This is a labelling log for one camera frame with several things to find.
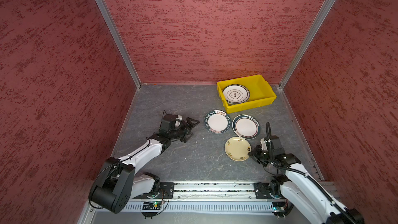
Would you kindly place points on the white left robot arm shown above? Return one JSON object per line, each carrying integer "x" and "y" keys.
{"x": 118, "y": 181}

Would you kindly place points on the aluminium corner post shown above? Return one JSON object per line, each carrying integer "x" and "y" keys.
{"x": 311, "y": 33}
{"x": 118, "y": 41}

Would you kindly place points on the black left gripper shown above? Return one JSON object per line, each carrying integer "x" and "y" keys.
{"x": 187, "y": 128}

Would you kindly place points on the right aluminium corner post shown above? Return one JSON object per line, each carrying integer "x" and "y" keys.
{"x": 311, "y": 33}

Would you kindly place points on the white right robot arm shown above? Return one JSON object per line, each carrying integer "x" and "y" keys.
{"x": 295, "y": 184}

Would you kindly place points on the yellow plastic bin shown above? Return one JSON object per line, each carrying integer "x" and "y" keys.
{"x": 261, "y": 93}

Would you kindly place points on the cream yellow plate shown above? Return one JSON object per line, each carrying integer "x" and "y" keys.
{"x": 237, "y": 149}

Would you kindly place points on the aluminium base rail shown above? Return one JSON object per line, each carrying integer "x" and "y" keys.
{"x": 228, "y": 197}

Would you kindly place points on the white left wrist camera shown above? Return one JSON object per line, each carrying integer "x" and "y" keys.
{"x": 178, "y": 120}

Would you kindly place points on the green rim hao shi plate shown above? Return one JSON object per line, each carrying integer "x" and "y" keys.
{"x": 217, "y": 121}

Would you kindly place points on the left aluminium corner post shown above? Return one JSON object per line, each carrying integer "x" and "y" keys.
{"x": 118, "y": 41}

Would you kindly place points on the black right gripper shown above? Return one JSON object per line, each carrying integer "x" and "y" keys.
{"x": 254, "y": 153}

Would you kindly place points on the green red rim plate right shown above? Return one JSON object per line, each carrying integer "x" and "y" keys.
{"x": 246, "y": 126}

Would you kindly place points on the white plate clover emblem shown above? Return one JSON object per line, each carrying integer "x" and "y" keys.
{"x": 236, "y": 94}

